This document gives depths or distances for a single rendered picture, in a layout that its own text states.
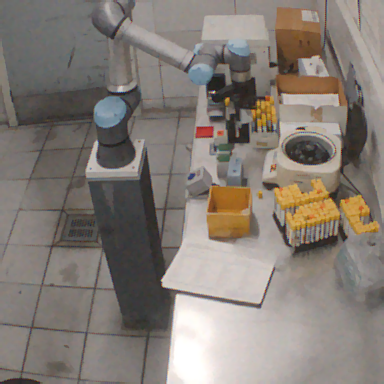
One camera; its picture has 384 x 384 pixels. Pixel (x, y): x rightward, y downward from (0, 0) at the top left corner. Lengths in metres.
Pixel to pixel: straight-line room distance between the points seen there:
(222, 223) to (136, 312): 0.97
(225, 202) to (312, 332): 0.60
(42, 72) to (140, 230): 2.05
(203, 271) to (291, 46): 1.42
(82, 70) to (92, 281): 1.57
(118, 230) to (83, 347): 0.70
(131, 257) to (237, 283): 0.80
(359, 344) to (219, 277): 0.51
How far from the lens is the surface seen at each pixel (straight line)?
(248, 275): 1.91
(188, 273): 1.93
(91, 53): 4.13
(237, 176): 2.13
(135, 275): 2.67
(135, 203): 2.40
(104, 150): 2.33
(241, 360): 1.72
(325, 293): 1.88
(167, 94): 4.28
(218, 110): 2.56
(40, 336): 3.03
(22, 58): 4.27
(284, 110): 2.42
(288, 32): 2.98
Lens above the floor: 2.28
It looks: 39 degrees down
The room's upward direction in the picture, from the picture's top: 6 degrees counter-clockwise
